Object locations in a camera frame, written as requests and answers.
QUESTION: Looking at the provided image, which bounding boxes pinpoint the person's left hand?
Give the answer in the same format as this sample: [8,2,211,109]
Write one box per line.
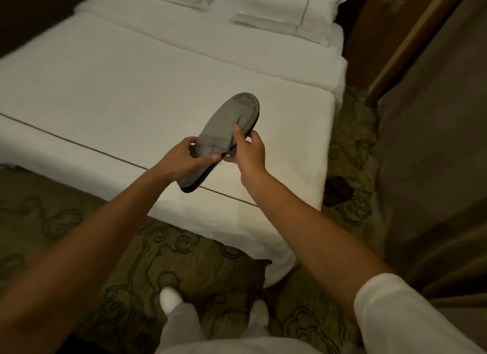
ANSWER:
[155,136,221,183]

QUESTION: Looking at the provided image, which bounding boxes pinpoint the person's grey trousers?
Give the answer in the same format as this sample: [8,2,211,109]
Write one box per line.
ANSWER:
[155,302,274,354]

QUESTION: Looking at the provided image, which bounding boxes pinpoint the bed with white duvet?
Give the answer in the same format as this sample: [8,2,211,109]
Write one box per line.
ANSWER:
[0,0,348,288]

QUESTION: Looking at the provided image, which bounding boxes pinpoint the person's left forearm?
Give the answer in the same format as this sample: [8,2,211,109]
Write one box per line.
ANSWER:
[0,166,179,354]

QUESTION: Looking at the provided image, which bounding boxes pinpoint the dark slipper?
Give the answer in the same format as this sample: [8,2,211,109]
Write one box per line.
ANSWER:
[323,176,354,208]

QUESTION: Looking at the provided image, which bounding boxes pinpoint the person's white left shoe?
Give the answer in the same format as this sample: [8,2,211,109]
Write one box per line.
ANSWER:
[159,287,182,315]

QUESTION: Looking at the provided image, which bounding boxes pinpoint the wooden nightstand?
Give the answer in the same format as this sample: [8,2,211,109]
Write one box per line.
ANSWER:
[344,0,476,108]

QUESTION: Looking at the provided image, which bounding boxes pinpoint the person's right forearm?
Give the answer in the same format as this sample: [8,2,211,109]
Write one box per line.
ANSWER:
[240,168,392,343]

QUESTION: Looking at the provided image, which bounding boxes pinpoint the person's white right shoe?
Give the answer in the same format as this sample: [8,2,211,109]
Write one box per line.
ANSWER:
[249,300,270,328]

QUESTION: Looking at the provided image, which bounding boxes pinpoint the brown curtain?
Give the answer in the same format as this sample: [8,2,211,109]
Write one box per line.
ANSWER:
[372,0,487,343]

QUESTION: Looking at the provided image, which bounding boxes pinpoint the grey slipper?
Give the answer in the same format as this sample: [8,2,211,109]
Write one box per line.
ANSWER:
[178,92,260,194]

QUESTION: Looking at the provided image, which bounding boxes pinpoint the person's right hand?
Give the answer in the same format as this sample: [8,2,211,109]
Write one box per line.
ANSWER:
[223,124,267,185]

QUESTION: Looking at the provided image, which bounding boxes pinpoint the person's white shoe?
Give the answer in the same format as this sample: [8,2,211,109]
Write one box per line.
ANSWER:
[159,287,182,315]
[249,300,270,328]

